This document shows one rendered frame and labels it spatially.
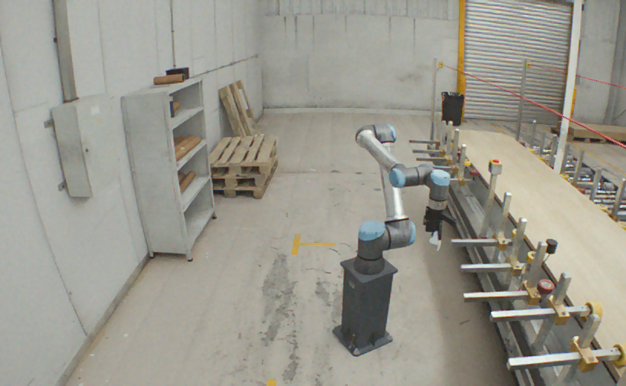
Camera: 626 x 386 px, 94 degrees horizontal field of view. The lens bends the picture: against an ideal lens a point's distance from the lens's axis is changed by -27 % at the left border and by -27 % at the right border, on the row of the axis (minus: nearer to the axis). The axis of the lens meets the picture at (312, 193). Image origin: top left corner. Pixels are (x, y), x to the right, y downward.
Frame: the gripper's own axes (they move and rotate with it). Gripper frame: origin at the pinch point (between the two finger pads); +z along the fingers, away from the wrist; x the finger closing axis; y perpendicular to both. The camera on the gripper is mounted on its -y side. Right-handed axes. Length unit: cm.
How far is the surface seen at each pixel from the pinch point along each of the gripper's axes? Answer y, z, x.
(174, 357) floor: 155, 94, 3
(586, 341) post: -40, -7, 82
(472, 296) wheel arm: -11.7, 7.7, 34.3
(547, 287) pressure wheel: -49, 3, 38
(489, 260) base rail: -42, 24, -18
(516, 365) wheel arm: -12, -2, 84
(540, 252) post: -42, -13, 32
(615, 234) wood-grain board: -128, 4, -9
